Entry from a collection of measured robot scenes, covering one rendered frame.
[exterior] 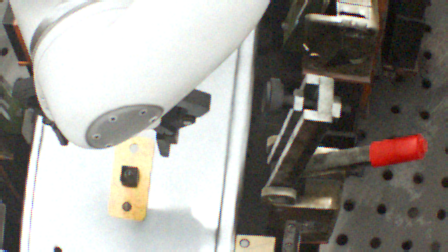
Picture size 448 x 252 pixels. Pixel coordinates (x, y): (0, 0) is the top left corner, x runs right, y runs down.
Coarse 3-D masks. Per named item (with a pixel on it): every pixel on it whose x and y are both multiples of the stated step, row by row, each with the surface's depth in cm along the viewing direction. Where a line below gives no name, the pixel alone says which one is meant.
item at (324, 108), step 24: (264, 96) 66; (288, 96) 65; (312, 96) 67; (336, 96) 66; (288, 120) 72; (312, 120) 64; (336, 120) 66; (288, 144) 69; (312, 144) 68; (288, 168) 73
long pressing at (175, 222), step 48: (240, 48) 90; (240, 96) 88; (48, 144) 87; (192, 144) 87; (240, 144) 86; (48, 192) 85; (96, 192) 85; (192, 192) 85; (240, 192) 85; (48, 240) 83; (96, 240) 83; (144, 240) 83; (192, 240) 83
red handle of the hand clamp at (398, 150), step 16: (384, 144) 72; (400, 144) 71; (416, 144) 70; (320, 160) 76; (336, 160) 75; (352, 160) 74; (368, 160) 73; (384, 160) 72; (400, 160) 71; (304, 176) 77
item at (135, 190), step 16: (128, 144) 87; (144, 144) 86; (128, 160) 86; (144, 160) 86; (112, 176) 85; (144, 176) 85; (112, 192) 85; (128, 192) 85; (144, 192) 85; (112, 208) 84; (144, 208) 84
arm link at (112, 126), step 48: (144, 0) 43; (192, 0) 42; (240, 0) 44; (48, 48) 47; (96, 48) 44; (144, 48) 43; (192, 48) 44; (48, 96) 47; (96, 96) 45; (144, 96) 46; (96, 144) 48
